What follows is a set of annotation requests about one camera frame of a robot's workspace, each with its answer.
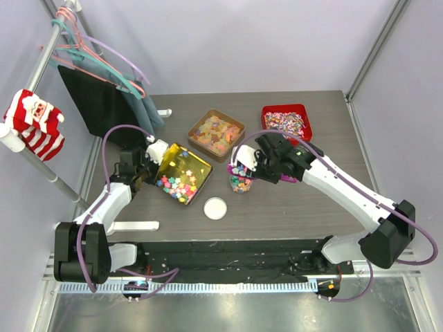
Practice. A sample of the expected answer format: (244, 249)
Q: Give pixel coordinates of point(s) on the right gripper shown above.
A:
(259, 155)

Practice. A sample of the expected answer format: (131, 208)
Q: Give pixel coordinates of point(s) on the santa red striped sock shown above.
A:
(35, 122)

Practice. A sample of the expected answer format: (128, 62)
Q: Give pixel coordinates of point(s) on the clear plastic cup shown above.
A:
(240, 184)

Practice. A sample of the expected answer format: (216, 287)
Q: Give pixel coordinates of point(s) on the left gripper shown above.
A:
(153, 178)

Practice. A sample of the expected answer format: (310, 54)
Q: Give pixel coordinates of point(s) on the white cable duct strip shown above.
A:
(122, 286)

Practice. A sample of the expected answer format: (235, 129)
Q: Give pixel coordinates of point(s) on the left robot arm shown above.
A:
(82, 252)

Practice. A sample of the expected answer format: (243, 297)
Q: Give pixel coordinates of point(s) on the brown gummy candy tin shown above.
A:
(215, 134)

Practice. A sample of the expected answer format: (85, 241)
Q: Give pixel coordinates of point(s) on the purple hanger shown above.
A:
(136, 71)

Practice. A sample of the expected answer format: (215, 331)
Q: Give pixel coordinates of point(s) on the metal clothes rack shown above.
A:
(11, 141)

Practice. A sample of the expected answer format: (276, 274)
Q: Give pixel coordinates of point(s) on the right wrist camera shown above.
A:
(244, 156)

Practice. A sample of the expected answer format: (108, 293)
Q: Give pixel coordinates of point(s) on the star candy tin box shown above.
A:
(182, 174)

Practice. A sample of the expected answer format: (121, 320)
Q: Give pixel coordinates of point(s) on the grey-blue cloth on hanger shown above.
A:
(145, 110)

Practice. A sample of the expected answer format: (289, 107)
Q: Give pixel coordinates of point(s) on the pink hanger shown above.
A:
(78, 40)

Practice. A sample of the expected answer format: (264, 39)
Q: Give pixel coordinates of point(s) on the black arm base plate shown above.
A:
(272, 261)

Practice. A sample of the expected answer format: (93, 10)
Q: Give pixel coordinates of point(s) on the teal hanger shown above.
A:
(80, 53)

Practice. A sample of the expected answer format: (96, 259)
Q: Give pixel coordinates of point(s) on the black cloth on hanger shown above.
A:
(100, 104)

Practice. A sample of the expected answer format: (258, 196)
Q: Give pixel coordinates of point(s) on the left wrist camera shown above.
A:
(156, 149)

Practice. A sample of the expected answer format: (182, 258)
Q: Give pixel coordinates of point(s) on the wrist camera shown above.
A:
(156, 149)
(244, 156)

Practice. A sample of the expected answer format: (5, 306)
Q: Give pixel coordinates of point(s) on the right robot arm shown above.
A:
(385, 236)

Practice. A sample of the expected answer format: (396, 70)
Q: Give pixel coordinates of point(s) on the purple plastic scoop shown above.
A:
(243, 171)

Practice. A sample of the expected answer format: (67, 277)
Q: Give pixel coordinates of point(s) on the red candy box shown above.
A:
(290, 118)

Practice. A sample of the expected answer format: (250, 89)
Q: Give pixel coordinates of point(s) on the white round lid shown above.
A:
(215, 208)

